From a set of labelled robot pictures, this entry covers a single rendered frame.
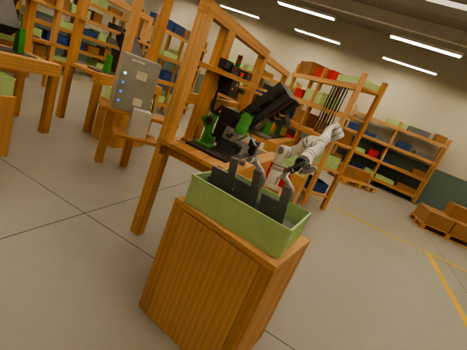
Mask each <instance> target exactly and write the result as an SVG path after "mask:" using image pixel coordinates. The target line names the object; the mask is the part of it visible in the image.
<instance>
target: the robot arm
mask: <svg viewBox="0 0 467 350"><path fill-rule="evenodd" d="M343 137H344V132H343V130H342V128H341V125H340V124H339V123H338V122H334V123H332V124H330V125H328V126H327V127H326V129H325V130H324V131H323V133H322V134H321V135H320V136H319V137H318V136H314V135H310V136H307V137H305V138H302V139H301V140H300V141H299V142H298V144H296V145H294V146H291V147H288V146H286V145H280V146H279V147H278V149H277V152H276V154H275V157H274V162H273V164H272V167H271V170H270V172H269V174H268V177H267V179H266V182H265V185H266V186H268V187H269V188H272V189H277V186H278V184H279V182H280V179H278V177H279V176H280V175H281V174H282V173H283V171H284V173H287V172H290V174H294V173H295V172H298V173H299V175H301V174H308V173H311V172H315V171H316V170H317V169H318V168H317V167H316V166H314V165H312V164H311V163H312V161H313V159H314V158H315V157H317V156H319V155H320V154H322V153H323V152H324V150H325V147H326V146H327V145H328V144H329V143H330V142H333V141H337V140H339V139H341V138H343ZM299 153H301V154H300V155H299V156H298V157H297V159H296V160H295V164H294V165H293V166H292V167H291V166H289V167H288V168H287V169H285V170H284V168H285V166H286V165H285V164H284V158H291V157H293V156H295V155H297V154H299ZM292 170H294V172H293V171H292ZM290 174H289V175H290ZM289 175H288V176H289Z"/></svg>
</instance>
